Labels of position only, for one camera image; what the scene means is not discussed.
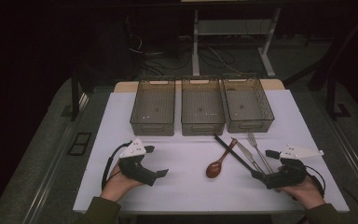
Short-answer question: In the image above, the person's right hand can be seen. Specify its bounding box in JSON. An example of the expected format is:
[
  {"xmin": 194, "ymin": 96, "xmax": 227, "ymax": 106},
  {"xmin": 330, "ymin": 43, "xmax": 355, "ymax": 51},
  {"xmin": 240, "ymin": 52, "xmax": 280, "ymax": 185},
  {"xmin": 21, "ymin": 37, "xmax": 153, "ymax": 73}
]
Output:
[{"xmin": 276, "ymin": 176, "xmax": 325, "ymax": 210}]

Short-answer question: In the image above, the black stand with foot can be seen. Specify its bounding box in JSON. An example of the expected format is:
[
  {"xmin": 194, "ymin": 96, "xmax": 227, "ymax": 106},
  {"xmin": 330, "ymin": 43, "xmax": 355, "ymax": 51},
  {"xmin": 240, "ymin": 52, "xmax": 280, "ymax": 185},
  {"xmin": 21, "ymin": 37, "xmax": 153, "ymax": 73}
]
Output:
[{"xmin": 325, "ymin": 76, "xmax": 352, "ymax": 120}]

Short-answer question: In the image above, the brown wooden spoon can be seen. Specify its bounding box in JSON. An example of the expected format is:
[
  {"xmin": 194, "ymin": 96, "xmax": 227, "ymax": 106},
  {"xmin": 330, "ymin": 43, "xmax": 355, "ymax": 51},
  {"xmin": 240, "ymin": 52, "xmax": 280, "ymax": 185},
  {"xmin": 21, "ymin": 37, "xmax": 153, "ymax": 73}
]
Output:
[{"xmin": 205, "ymin": 138, "xmax": 239, "ymax": 179}]

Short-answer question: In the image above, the hand-held gripper cable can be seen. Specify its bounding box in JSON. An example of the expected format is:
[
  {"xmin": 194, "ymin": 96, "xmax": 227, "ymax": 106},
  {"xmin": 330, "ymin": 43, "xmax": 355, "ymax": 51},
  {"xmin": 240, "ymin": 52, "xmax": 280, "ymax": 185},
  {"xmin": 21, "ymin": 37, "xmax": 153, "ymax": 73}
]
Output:
[
  {"xmin": 304, "ymin": 164, "xmax": 326, "ymax": 198},
  {"xmin": 101, "ymin": 141, "xmax": 133, "ymax": 191}
]

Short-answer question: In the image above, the black floor cable bundle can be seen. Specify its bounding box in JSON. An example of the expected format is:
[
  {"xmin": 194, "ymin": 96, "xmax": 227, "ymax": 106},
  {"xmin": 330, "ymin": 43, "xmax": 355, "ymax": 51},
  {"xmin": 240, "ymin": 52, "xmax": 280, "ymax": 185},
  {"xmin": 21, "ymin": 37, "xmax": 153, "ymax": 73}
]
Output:
[{"xmin": 125, "ymin": 17, "xmax": 195, "ymax": 77}]

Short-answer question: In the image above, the pale floor cable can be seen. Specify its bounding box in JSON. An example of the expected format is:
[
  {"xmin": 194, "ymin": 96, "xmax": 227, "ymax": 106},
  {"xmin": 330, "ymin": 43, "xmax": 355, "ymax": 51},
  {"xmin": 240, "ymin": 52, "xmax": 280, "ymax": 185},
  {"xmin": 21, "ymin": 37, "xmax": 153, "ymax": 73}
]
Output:
[{"xmin": 206, "ymin": 46, "xmax": 245, "ymax": 75}]

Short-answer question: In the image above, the clear grey plastic bin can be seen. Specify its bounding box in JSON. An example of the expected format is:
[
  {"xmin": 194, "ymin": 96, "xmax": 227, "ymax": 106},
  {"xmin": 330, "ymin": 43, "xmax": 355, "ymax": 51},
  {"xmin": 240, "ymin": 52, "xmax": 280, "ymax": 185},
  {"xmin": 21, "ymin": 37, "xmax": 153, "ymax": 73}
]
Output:
[
  {"xmin": 222, "ymin": 76, "xmax": 275, "ymax": 134},
  {"xmin": 180, "ymin": 77, "xmax": 227, "ymax": 137},
  {"xmin": 130, "ymin": 77, "xmax": 176, "ymax": 137}
]

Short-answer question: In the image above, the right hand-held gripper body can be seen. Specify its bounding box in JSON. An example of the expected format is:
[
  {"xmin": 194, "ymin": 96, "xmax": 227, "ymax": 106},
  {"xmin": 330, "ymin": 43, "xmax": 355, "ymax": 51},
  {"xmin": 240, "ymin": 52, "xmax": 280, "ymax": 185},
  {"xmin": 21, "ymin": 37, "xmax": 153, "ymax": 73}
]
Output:
[{"xmin": 264, "ymin": 144, "xmax": 324, "ymax": 189}]

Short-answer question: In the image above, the metal fork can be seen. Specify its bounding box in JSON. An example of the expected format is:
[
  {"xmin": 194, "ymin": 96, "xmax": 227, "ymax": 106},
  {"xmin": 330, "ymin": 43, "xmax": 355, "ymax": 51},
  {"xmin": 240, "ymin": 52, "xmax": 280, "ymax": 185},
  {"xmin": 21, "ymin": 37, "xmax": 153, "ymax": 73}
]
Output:
[{"xmin": 247, "ymin": 132, "xmax": 274, "ymax": 175}]

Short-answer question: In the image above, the left hand-held gripper cable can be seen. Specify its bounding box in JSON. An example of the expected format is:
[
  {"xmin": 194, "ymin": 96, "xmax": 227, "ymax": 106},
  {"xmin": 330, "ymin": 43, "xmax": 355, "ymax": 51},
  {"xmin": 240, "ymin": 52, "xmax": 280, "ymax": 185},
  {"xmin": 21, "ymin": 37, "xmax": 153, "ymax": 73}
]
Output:
[{"xmin": 101, "ymin": 141, "xmax": 133, "ymax": 191}]

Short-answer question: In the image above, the person's left hand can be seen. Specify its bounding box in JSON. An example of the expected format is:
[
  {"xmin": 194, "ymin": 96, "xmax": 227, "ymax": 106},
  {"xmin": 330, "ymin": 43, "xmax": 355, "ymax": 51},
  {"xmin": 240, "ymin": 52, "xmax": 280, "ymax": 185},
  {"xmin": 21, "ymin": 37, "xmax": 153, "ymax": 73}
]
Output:
[{"xmin": 101, "ymin": 163, "xmax": 144, "ymax": 203}]

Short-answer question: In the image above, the right hand-held gripper cable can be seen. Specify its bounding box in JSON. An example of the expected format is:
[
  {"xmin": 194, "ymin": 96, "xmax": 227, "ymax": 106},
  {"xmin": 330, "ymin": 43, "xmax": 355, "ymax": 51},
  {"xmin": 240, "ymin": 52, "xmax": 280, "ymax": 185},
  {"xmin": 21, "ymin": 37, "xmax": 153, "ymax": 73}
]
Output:
[{"xmin": 304, "ymin": 164, "xmax": 326, "ymax": 198}]

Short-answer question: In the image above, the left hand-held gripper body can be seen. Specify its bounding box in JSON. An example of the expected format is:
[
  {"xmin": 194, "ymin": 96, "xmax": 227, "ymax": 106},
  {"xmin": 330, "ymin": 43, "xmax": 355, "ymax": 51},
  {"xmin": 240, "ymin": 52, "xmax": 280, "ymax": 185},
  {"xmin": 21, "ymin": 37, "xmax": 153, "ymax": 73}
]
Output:
[{"xmin": 117, "ymin": 138, "xmax": 158, "ymax": 187}]

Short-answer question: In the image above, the white metal stand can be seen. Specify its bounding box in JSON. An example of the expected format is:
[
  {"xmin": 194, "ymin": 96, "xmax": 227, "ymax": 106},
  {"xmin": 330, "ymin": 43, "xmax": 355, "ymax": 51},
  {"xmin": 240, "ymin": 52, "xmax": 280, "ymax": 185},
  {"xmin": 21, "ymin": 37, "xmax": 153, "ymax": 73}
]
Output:
[{"xmin": 191, "ymin": 7, "xmax": 282, "ymax": 78}]

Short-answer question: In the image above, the black upright stand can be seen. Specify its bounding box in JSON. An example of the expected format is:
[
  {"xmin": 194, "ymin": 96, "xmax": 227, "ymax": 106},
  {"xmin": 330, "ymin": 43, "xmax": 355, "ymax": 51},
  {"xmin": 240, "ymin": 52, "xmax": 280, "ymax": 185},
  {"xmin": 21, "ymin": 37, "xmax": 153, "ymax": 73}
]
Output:
[{"xmin": 70, "ymin": 68, "xmax": 96, "ymax": 122}]

